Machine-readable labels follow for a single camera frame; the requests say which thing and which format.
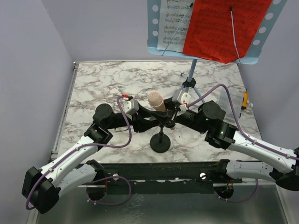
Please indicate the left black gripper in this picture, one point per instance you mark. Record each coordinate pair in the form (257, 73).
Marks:
(138, 122)

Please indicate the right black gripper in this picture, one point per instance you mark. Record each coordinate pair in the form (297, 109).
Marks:
(177, 113)

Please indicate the pink microphone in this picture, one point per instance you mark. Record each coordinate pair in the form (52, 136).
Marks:
(156, 101)

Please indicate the black microphone stand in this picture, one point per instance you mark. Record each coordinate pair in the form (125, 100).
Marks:
(160, 142)

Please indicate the sheet music red folder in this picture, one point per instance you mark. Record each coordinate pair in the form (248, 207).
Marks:
(174, 21)

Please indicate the light blue music stand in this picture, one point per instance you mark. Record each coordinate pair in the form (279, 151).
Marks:
(252, 55)

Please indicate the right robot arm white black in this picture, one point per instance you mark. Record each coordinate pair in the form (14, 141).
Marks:
(275, 164)

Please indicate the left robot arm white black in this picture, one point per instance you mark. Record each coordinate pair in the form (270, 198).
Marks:
(43, 187)

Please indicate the clear plastic box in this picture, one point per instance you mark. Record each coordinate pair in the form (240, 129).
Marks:
(223, 102)

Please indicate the yellow blue tool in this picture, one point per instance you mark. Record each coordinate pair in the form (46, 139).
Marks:
(244, 101)

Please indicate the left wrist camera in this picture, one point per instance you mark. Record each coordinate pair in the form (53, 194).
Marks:
(131, 107)

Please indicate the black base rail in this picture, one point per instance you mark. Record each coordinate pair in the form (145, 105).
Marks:
(159, 178)

